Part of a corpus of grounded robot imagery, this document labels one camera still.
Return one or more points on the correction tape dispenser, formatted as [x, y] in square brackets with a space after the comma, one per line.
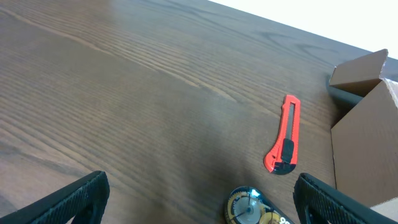
[248, 205]

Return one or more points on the red utility knife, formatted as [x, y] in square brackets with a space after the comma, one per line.
[283, 156]

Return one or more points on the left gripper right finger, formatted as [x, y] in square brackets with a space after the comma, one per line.
[317, 202]

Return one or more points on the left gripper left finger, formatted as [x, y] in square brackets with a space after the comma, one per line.
[83, 201]

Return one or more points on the open cardboard box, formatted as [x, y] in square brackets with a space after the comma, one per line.
[364, 140]

